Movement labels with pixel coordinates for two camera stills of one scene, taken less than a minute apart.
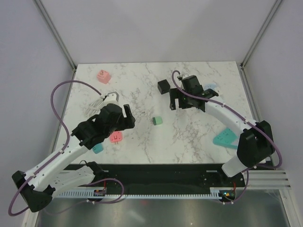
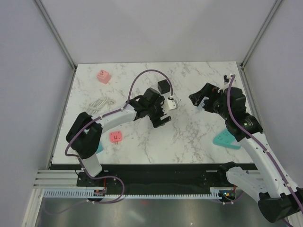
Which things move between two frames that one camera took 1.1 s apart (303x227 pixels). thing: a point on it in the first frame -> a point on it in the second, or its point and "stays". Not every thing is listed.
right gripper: (176, 93) -> (209, 90)
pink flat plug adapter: (116, 136) stays
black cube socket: (163, 86) stays
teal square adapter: (98, 148) stays
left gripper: (128, 122) -> (156, 121)
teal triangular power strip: (227, 138) stays
